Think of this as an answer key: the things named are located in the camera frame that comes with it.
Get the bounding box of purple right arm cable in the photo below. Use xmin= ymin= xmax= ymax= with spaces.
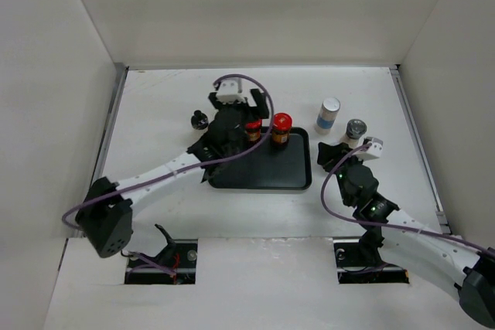
xmin=319 ymin=143 xmax=495 ymax=257

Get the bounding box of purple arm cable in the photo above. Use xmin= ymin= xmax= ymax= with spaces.
xmin=61 ymin=73 xmax=275 ymax=277
xmin=319 ymin=143 xmax=495 ymax=257

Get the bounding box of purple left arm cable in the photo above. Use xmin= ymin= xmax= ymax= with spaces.
xmin=61 ymin=73 xmax=275 ymax=277

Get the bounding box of white lid blue label shaker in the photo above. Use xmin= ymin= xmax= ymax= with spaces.
xmin=315 ymin=97 xmax=341 ymax=135

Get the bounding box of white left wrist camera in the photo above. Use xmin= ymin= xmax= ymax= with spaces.
xmin=216 ymin=77 xmax=245 ymax=104

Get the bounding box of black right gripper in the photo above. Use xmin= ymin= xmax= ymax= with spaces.
xmin=317 ymin=141 xmax=367 ymax=206

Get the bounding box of grey lid salt grinder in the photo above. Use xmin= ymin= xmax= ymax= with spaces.
xmin=340 ymin=118 xmax=367 ymax=148

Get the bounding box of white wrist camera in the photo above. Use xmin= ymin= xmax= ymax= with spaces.
xmin=356 ymin=137 xmax=384 ymax=162
xmin=216 ymin=77 xmax=245 ymax=104

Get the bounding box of black knob grinder bottle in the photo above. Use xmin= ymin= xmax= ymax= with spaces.
xmin=190 ymin=110 xmax=210 ymax=131

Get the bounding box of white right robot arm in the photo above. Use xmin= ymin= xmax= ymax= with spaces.
xmin=317 ymin=137 xmax=494 ymax=328

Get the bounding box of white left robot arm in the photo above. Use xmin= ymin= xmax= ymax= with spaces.
xmin=75 ymin=89 xmax=273 ymax=258

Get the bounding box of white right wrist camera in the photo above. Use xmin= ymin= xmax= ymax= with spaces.
xmin=356 ymin=137 xmax=384 ymax=162

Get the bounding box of red lid sauce jar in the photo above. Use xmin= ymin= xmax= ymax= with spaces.
xmin=271 ymin=112 xmax=292 ymax=148
xmin=244 ymin=120 xmax=262 ymax=145

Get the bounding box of black plastic tray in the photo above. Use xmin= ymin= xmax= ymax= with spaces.
xmin=209 ymin=127 xmax=312 ymax=191

